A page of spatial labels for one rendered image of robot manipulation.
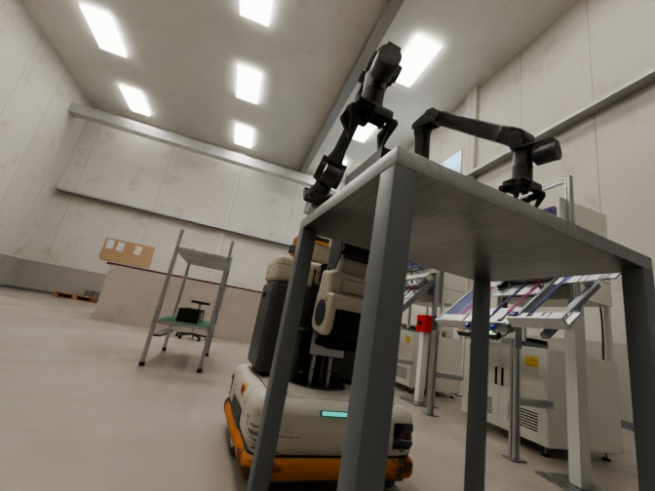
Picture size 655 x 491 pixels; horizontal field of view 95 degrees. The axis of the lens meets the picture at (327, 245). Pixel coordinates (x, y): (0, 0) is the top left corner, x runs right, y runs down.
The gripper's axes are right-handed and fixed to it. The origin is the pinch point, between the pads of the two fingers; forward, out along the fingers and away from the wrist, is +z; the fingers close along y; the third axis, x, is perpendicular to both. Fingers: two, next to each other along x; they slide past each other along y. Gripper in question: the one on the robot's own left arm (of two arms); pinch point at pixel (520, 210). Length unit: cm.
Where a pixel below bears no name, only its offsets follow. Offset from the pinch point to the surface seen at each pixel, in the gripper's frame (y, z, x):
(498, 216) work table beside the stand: -39.1, 19.8, -22.8
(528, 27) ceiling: 359, -553, 241
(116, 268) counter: -212, 22, 532
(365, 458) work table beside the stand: -63, 57, -26
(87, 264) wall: -424, 6, 1142
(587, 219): 167, -63, 65
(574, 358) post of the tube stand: 97, 40, 38
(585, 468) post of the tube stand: 99, 89, 35
